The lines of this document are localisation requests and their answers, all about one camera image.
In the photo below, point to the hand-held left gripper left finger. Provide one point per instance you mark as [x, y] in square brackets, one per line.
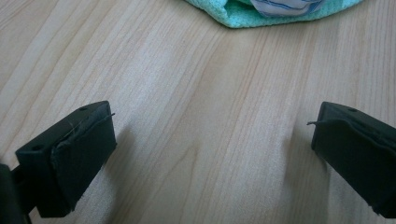
[71, 158]

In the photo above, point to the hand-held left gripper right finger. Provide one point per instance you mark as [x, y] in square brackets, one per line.
[358, 152]

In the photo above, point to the white blue-striped cloth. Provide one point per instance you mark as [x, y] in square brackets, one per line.
[285, 6]

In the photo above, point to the turquoise knitted cloth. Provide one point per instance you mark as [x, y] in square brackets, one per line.
[239, 15]

